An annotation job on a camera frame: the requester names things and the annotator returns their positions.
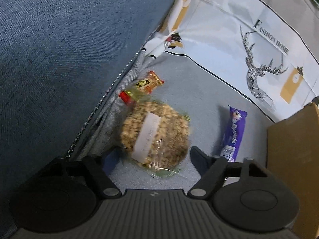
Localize round peanut brittle pack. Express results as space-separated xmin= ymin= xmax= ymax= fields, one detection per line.
xmin=120 ymin=100 xmax=190 ymax=177

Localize purple chocolate bar wrapper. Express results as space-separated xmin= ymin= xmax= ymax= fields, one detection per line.
xmin=220 ymin=106 xmax=247 ymax=162

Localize small yellow red snack packet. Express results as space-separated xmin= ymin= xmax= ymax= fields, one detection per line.
xmin=118 ymin=71 xmax=164 ymax=105

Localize blue fabric sofa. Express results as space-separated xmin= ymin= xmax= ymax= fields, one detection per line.
xmin=1 ymin=0 xmax=175 ymax=238

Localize brown cardboard box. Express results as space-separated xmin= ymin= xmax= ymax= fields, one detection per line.
xmin=267 ymin=103 xmax=319 ymax=238

